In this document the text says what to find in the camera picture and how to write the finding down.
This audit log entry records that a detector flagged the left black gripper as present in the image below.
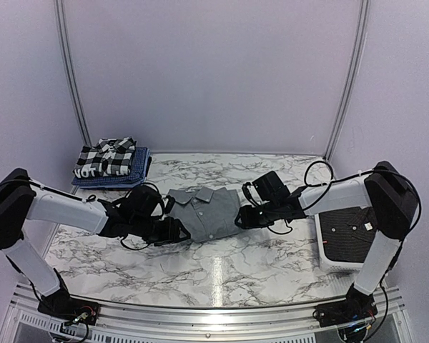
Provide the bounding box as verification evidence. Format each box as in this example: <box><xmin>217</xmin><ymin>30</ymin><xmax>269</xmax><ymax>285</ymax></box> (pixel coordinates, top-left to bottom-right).
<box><xmin>130</xmin><ymin>215</ymin><xmax>191</xmax><ymax>247</ymax></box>

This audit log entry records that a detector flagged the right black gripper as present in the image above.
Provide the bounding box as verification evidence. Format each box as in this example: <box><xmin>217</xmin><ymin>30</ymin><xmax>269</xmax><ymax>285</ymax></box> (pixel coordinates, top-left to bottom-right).
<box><xmin>234</xmin><ymin>200</ymin><xmax>280</xmax><ymax>230</ymax></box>

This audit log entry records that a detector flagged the grey long sleeve shirt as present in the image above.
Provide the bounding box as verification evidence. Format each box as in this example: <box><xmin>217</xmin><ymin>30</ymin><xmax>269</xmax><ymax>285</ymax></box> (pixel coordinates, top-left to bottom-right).
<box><xmin>168</xmin><ymin>187</ymin><xmax>242</xmax><ymax>243</ymax></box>

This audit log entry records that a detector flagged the blue shirt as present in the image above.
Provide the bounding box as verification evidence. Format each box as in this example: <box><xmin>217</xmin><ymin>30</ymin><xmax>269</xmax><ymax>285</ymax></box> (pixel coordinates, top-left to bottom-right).
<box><xmin>71</xmin><ymin>146</ymin><xmax>152</xmax><ymax>189</ymax></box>

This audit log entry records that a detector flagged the black white plaid shirt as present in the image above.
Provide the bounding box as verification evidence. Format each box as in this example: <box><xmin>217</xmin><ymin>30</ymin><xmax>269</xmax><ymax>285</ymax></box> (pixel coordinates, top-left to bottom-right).
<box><xmin>73</xmin><ymin>136</ymin><xmax>136</xmax><ymax>179</ymax></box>

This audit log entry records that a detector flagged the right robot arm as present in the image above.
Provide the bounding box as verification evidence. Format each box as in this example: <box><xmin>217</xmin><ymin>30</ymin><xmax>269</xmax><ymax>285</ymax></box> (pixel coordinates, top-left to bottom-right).
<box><xmin>235</xmin><ymin>161</ymin><xmax>422</xmax><ymax>320</ymax></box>

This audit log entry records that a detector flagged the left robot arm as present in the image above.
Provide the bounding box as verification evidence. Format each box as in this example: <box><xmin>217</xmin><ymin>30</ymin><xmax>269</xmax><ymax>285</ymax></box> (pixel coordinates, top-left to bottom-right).
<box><xmin>0</xmin><ymin>168</ymin><xmax>191</xmax><ymax>318</ymax></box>

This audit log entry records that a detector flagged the white plastic laundry basket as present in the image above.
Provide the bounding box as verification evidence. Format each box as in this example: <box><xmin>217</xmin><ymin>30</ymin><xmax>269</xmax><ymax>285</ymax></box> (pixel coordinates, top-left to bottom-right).
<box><xmin>313</xmin><ymin>207</ymin><xmax>383</xmax><ymax>274</ymax></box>

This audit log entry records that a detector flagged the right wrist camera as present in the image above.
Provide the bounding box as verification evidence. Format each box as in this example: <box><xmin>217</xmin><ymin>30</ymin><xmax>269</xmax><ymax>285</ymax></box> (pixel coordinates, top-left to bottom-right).
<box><xmin>250</xmin><ymin>171</ymin><xmax>291</xmax><ymax>205</ymax></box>

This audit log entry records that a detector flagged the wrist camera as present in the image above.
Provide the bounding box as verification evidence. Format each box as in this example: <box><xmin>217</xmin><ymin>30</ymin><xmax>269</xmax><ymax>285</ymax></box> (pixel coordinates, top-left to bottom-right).
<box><xmin>250</xmin><ymin>171</ymin><xmax>291</xmax><ymax>205</ymax></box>
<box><xmin>119</xmin><ymin>184</ymin><xmax>164</xmax><ymax>220</ymax></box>

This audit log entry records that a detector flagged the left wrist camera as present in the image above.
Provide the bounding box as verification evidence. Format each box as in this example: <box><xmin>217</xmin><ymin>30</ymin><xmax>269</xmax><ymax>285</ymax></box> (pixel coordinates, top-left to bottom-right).
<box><xmin>119</xmin><ymin>184</ymin><xmax>164</xmax><ymax>220</ymax></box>

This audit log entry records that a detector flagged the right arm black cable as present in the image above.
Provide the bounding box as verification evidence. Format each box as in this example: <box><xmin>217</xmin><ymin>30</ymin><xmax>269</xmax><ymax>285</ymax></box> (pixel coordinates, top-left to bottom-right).
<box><xmin>266</xmin><ymin>160</ymin><xmax>425</xmax><ymax>322</ymax></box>

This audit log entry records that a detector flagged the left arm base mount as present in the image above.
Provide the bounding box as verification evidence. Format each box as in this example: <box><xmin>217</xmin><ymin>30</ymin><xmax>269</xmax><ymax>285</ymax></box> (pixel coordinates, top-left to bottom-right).
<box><xmin>38</xmin><ymin>289</ymin><xmax>100</xmax><ymax>325</ymax></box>

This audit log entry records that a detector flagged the aluminium front frame rail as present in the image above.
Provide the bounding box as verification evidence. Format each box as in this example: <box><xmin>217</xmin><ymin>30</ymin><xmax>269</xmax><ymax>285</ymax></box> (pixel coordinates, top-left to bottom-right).
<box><xmin>0</xmin><ymin>284</ymin><xmax>415</xmax><ymax>342</ymax></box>

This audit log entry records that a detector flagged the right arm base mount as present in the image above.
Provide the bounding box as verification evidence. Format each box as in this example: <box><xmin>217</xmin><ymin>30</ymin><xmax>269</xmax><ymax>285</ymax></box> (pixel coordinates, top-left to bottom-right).
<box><xmin>312</xmin><ymin>297</ymin><xmax>378</xmax><ymax>327</ymax></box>

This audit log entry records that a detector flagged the right aluminium corner post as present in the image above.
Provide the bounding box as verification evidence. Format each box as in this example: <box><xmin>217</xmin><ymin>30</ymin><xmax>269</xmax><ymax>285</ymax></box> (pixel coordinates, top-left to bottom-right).
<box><xmin>323</xmin><ymin>0</ymin><xmax>371</xmax><ymax>161</ymax></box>

